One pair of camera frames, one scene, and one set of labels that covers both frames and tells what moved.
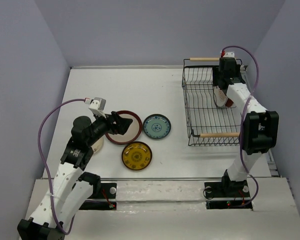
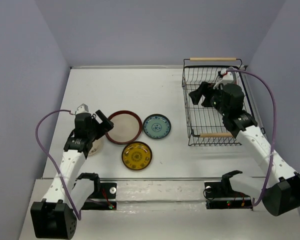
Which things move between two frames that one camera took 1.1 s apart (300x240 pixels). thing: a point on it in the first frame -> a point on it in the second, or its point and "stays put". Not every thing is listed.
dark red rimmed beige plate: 133,132 stays put
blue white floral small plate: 156,126 stays put
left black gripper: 121,124 -> 107,124
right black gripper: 217,74 -> 204,87
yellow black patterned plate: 136,155 stays put
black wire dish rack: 207,124 stays put
